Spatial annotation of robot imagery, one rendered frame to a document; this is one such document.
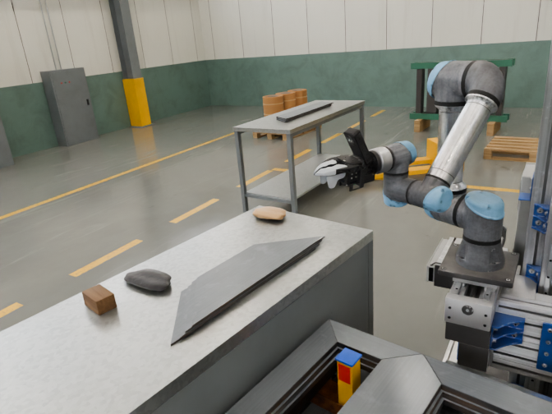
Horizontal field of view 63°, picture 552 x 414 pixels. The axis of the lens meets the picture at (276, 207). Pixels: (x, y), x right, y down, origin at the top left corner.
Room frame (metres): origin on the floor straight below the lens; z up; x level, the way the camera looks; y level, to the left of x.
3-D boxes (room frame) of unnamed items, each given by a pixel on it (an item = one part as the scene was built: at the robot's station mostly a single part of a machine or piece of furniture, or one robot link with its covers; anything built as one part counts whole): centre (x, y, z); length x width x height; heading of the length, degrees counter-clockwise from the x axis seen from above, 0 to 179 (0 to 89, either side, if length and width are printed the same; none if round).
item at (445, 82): (1.46, -0.60, 1.41); 0.15 x 0.12 x 0.55; 32
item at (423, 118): (7.80, -3.26, 0.58); 1.60 x 0.60 x 1.17; 53
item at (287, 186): (5.23, -0.42, 0.49); 1.80 x 0.70 x 0.99; 145
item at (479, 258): (1.34, -0.67, 1.09); 0.15 x 0.15 x 0.10
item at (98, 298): (1.24, 0.58, 1.07); 0.10 x 0.06 x 0.05; 45
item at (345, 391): (1.10, -0.18, 0.78); 0.05 x 0.05 x 0.19; 49
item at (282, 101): (8.83, -0.36, 0.38); 1.20 x 0.80 x 0.77; 142
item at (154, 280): (1.36, 0.45, 1.06); 0.20 x 0.10 x 0.03; 54
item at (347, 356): (1.10, -0.18, 0.88); 0.06 x 0.06 x 0.02; 49
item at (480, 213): (1.35, -0.66, 1.20); 0.13 x 0.12 x 0.14; 32
